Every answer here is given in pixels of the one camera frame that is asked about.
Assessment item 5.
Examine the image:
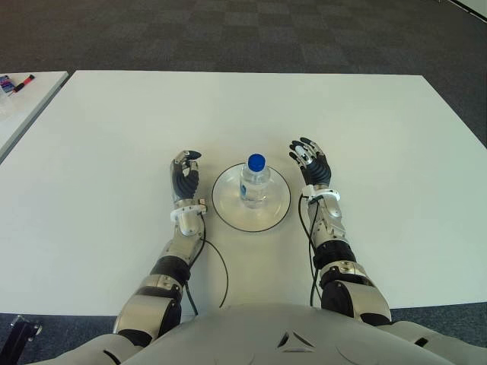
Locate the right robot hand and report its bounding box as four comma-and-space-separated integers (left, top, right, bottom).
288, 136, 332, 190

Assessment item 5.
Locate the clear water bottle blue cap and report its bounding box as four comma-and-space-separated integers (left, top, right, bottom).
239, 153, 272, 210

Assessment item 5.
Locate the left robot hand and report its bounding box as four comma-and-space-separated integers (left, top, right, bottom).
169, 150, 202, 206

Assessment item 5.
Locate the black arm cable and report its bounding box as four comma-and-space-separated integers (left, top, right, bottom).
298, 194, 324, 308
183, 212, 229, 316

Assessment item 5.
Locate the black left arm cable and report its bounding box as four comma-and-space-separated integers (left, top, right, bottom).
183, 212, 229, 316

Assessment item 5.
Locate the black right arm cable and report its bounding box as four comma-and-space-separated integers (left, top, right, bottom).
298, 194, 324, 308

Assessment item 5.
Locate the black metal stand foot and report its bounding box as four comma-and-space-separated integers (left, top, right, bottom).
10, 314, 43, 345

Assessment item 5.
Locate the white side table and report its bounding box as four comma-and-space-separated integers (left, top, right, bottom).
0, 71, 70, 163

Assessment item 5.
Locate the white plate black rim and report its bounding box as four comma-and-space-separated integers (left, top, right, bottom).
211, 161, 292, 233

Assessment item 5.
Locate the grey robot torso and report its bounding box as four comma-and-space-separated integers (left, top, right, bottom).
49, 302, 487, 365

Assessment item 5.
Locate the red black marker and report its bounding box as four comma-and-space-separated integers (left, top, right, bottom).
10, 74, 37, 95

